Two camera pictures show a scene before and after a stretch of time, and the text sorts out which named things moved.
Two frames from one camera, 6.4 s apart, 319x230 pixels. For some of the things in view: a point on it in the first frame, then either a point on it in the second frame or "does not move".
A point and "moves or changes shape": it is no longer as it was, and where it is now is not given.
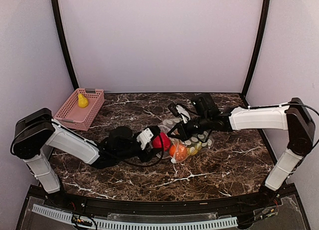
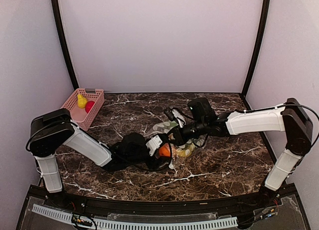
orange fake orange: [179, 151] -> [165, 150]
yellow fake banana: [194, 150] -> [184, 153]
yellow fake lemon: [82, 101] does not move
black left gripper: [148, 156] -> [156, 163]
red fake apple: [157, 143] moves or changes shape
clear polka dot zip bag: [176, 150] does not move
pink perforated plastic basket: [81, 109] does not move
